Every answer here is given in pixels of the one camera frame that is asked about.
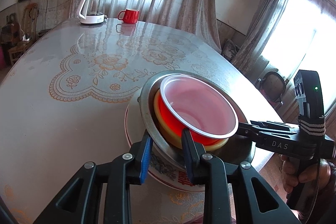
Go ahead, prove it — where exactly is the stainless steel bowl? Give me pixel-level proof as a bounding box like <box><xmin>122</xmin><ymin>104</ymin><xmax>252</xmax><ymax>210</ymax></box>
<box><xmin>139</xmin><ymin>71</ymin><xmax>256</xmax><ymax>169</ymax></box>

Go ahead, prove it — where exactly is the yellow plastic bowl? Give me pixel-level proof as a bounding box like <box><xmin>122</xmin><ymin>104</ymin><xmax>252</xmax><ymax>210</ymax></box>
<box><xmin>153</xmin><ymin>90</ymin><xmax>229</xmax><ymax>151</ymax></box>

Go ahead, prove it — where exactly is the red plastic bowl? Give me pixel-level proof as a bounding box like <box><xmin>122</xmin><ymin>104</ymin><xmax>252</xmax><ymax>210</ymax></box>
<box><xmin>159</xmin><ymin>74</ymin><xmax>239</xmax><ymax>139</ymax></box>

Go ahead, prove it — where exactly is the right hand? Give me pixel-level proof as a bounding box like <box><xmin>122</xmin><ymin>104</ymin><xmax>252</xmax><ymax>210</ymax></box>
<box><xmin>281</xmin><ymin>155</ymin><xmax>331</xmax><ymax>193</ymax></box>

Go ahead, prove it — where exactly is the dark round back chair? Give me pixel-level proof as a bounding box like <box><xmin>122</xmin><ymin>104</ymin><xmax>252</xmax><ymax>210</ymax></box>
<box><xmin>255</xmin><ymin>72</ymin><xmax>286</xmax><ymax>110</ymax></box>

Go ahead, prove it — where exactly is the white plate purple floral rim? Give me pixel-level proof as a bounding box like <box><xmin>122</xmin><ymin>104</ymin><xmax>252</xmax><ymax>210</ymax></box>
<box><xmin>124</xmin><ymin>101</ymin><xmax>206</xmax><ymax>193</ymax></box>

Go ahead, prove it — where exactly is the side window curtain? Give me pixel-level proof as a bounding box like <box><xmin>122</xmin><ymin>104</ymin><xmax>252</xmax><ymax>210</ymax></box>
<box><xmin>231</xmin><ymin>0</ymin><xmax>289</xmax><ymax>76</ymax></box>

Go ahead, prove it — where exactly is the white glass electric kettle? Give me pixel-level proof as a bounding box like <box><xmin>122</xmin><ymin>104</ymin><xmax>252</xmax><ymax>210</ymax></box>
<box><xmin>76</xmin><ymin>0</ymin><xmax>107</xmax><ymax>25</ymax></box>

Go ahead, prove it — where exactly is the red mug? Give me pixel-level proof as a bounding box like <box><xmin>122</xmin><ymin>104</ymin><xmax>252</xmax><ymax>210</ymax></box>
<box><xmin>117</xmin><ymin>9</ymin><xmax>139</xmax><ymax>24</ymax></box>

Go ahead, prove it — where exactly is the wooden chair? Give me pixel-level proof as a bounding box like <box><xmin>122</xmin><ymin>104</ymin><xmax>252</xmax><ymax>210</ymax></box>
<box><xmin>9</xmin><ymin>3</ymin><xmax>39</xmax><ymax>66</ymax></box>

